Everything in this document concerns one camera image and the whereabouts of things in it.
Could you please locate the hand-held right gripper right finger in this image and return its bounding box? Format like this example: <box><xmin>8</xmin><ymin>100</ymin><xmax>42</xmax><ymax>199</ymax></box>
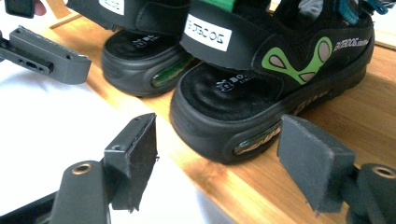
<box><xmin>276</xmin><ymin>113</ymin><xmax>358</xmax><ymax>217</ymax></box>

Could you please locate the black green sandal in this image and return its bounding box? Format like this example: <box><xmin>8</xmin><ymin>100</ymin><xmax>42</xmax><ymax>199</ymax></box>
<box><xmin>65</xmin><ymin>0</ymin><xmax>200</xmax><ymax>98</ymax></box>
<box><xmin>169</xmin><ymin>0</ymin><xmax>376</xmax><ymax>165</ymax></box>

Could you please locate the white table mat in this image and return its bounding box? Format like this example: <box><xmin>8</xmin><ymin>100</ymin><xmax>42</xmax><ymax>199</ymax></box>
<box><xmin>0</xmin><ymin>0</ymin><xmax>236</xmax><ymax>224</ymax></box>

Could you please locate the wooden three-tier shoe rack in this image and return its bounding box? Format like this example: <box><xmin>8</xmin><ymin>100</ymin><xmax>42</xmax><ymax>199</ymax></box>
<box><xmin>46</xmin><ymin>0</ymin><xmax>396</xmax><ymax>224</ymax></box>

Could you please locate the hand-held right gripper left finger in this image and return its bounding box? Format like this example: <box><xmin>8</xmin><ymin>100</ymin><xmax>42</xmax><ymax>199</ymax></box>
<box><xmin>103</xmin><ymin>112</ymin><xmax>159</xmax><ymax>214</ymax></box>

